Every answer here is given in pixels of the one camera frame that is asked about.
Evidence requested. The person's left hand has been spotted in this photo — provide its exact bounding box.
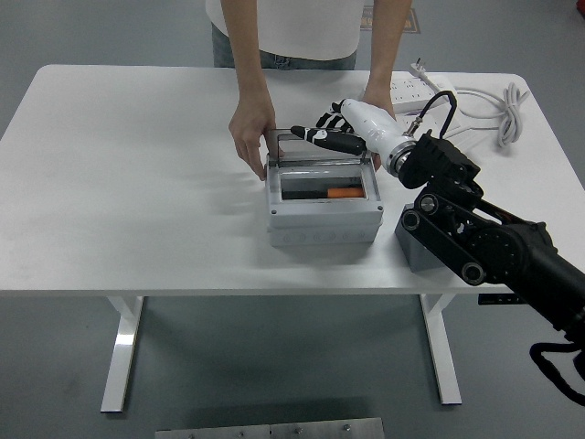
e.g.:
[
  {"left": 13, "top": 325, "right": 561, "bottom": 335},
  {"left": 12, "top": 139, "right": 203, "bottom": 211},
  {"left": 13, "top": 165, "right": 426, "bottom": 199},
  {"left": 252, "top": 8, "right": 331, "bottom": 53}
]
[{"left": 359, "top": 81, "right": 398, "bottom": 121}]

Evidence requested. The white power cord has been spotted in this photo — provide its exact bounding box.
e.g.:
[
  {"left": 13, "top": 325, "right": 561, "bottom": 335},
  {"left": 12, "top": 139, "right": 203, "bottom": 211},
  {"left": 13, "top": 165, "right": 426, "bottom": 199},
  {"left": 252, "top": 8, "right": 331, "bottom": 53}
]
[{"left": 424, "top": 75, "right": 531, "bottom": 148}]

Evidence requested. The white table leg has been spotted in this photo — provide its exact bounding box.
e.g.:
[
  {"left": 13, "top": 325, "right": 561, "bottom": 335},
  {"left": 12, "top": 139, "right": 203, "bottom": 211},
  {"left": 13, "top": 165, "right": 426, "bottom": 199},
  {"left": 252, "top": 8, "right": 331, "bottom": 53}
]
[
  {"left": 419, "top": 294, "right": 463, "bottom": 406},
  {"left": 100, "top": 295, "right": 145, "bottom": 414}
]

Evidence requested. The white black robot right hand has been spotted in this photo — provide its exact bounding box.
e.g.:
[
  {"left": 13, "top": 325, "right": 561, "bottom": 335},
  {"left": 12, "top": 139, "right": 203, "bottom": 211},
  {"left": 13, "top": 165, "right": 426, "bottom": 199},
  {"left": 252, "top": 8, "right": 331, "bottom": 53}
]
[{"left": 290, "top": 98, "right": 409, "bottom": 157}]

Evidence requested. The white power strip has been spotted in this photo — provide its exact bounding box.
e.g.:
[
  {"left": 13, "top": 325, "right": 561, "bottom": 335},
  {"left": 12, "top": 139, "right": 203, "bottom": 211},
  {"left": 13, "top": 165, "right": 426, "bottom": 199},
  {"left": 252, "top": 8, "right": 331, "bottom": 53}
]
[{"left": 388, "top": 76, "right": 458, "bottom": 115}]

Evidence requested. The grey plastic junction box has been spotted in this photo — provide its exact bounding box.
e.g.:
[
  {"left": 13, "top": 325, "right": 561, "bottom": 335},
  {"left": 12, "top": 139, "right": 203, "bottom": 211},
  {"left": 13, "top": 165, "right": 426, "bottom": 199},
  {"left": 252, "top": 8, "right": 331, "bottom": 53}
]
[{"left": 264, "top": 153, "right": 384, "bottom": 250}]

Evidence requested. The grey block battery holder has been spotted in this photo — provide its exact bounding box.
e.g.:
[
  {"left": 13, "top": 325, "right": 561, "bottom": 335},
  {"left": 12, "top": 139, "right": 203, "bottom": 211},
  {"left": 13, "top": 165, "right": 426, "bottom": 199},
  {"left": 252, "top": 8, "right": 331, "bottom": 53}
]
[{"left": 394, "top": 214, "right": 447, "bottom": 274}]

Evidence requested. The transparent hinged box lid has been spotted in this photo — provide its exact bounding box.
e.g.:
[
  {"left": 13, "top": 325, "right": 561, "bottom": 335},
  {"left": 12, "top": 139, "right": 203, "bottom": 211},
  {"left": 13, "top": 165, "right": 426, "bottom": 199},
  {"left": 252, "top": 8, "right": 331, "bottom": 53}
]
[{"left": 266, "top": 127, "right": 372, "bottom": 168}]

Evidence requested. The grey metal plate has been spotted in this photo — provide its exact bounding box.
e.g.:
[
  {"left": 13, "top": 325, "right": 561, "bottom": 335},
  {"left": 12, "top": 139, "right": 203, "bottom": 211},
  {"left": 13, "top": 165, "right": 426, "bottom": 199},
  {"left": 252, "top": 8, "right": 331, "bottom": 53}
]
[{"left": 154, "top": 417, "right": 385, "bottom": 439}]

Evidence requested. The person's right hand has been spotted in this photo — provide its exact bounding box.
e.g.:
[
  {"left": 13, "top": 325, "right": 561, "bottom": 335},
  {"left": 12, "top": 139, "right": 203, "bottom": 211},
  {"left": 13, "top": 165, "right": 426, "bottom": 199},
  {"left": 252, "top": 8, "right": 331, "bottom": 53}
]
[{"left": 228, "top": 91, "right": 278, "bottom": 182}]

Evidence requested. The white square switch panel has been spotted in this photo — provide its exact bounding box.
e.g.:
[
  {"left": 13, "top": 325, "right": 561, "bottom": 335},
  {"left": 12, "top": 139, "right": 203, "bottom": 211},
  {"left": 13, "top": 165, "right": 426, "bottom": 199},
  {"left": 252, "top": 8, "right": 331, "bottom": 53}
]
[{"left": 422, "top": 104, "right": 465, "bottom": 138}]

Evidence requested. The person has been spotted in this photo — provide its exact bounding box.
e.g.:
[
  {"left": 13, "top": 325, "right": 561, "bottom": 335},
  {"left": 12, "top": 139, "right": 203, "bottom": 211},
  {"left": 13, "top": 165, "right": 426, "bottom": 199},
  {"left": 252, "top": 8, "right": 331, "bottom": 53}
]
[{"left": 204, "top": 0, "right": 360, "bottom": 72}]

